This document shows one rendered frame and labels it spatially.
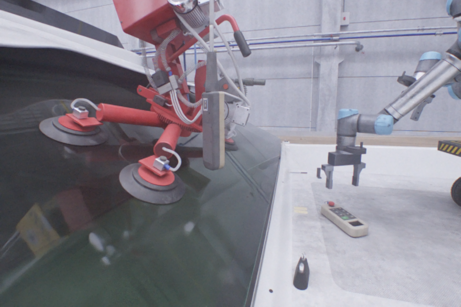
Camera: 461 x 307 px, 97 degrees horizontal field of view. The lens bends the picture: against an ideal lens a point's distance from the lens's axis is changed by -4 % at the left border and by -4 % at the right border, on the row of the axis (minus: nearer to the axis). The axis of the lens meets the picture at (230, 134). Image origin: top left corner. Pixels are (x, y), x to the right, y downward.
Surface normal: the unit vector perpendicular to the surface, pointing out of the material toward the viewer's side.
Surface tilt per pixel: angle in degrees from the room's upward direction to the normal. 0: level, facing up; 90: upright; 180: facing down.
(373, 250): 0
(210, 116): 90
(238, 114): 82
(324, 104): 90
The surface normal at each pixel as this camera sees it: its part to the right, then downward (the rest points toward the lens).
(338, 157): 0.21, 0.14
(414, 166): -0.43, 0.12
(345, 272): 0.00, -0.99
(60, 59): 0.95, -0.16
